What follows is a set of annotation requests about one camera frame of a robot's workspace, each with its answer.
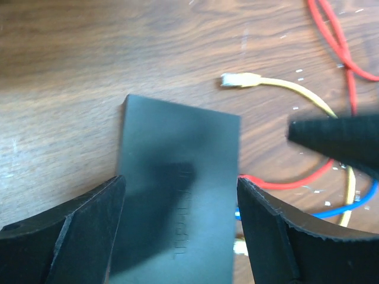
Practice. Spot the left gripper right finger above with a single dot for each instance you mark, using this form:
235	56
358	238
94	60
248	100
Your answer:
287	245

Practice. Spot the black network switch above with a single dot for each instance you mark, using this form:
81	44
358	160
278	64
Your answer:
178	221

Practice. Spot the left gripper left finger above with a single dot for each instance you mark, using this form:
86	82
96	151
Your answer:
69	243

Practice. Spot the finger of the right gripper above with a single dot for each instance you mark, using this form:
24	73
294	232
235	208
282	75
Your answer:
352	141

